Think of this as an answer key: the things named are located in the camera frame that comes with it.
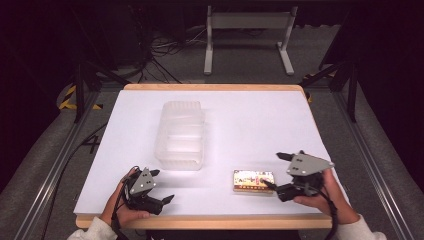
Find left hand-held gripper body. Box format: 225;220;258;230
122;166;164;216

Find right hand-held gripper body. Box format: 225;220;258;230
275;150;335;203

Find colourful printed box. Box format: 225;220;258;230
232;169;276;194

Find clear plastic container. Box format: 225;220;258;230
154;100;206;171

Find person's left hand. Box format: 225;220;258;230
100;167;151;228

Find person's right hand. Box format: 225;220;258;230
293;168;361;225

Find white table board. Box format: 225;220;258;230
75;83;333;230

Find white table mat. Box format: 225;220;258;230
73;89;350;216

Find black tripod stand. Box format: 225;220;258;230
298;9;359;124
69;9;132;124

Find yellow black striped tape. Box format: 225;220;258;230
58;84;103;111

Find grey metal stand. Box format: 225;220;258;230
203;5;299;76

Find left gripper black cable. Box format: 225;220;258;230
111;165;141;240

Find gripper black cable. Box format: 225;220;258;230
111;165;141;240
318;186;340;240

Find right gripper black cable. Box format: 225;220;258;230
318;186;340;240

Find metal floor rail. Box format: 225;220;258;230
13;89;101;240
329;89;416;240

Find black floor cable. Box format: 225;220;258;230
39;122;108;240

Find black floor cables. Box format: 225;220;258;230
133;26;208;84

